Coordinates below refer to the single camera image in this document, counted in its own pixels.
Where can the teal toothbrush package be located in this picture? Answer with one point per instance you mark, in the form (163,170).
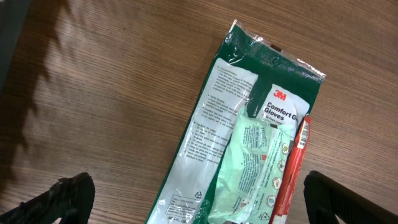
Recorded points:
(251,171)

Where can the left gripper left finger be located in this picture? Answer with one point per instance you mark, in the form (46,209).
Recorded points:
(70,200)

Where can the grey plastic shopping basket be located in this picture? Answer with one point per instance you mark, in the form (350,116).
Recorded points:
(13,15)

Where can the red white toothpaste box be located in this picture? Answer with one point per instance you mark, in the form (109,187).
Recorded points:
(291,173)

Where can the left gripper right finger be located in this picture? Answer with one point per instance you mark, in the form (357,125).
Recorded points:
(327,201)

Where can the green white sponge package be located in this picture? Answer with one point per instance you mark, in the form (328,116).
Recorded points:
(246,71)

